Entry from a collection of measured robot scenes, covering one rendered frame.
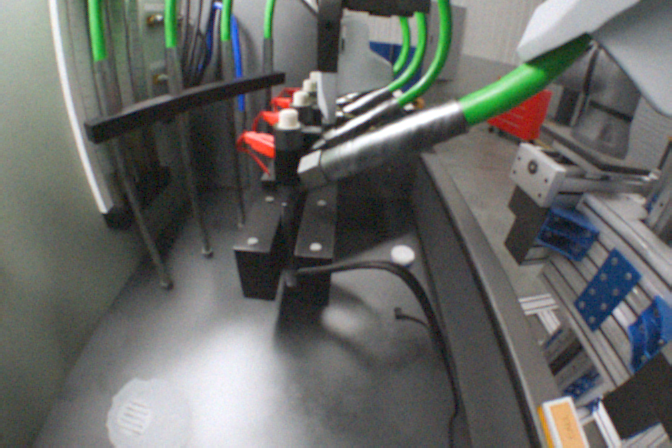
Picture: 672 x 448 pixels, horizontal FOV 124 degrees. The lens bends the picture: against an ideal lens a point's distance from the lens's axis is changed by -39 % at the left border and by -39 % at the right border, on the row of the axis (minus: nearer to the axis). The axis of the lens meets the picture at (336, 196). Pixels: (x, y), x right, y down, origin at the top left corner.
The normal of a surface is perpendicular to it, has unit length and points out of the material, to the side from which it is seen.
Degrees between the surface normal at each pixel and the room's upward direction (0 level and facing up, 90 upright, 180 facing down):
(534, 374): 0
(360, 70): 93
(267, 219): 0
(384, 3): 90
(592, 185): 90
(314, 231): 0
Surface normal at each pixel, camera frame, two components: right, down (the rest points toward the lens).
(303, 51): -0.04, 0.53
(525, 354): 0.07, -0.84
